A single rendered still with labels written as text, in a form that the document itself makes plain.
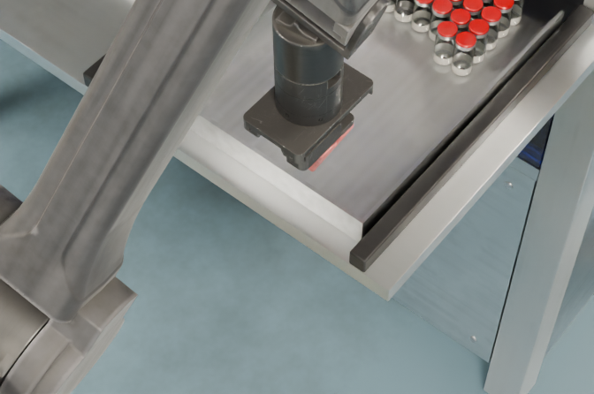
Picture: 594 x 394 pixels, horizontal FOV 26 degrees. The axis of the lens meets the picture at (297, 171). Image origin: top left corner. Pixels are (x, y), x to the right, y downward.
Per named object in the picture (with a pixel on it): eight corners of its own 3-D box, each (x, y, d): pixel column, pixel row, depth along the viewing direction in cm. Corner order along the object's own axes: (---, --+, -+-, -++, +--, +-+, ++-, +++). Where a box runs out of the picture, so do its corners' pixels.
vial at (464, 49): (459, 56, 133) (463, 26, 130) (475, 67, 133) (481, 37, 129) (446, 70, 132) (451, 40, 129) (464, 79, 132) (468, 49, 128)
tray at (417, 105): (362, -74, 145) (364, -98, 142) (558, 34, 136) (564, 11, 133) (156, 107, 130) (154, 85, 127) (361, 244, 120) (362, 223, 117)
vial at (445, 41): (440, 47, 134) (445, 16, 131) (458, 56, 133) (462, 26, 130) (428, 59, 133) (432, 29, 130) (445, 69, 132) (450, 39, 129)
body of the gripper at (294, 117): (375, 94, 111) (378, 40, 105) (300, 170, 107) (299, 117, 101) (316, 58, 114) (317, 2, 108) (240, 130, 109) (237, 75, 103)
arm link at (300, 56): (256, 16, 99) (318, 49, 97) (308, -38, 102) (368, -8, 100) (260, 72, 105) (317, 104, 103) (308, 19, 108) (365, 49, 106)
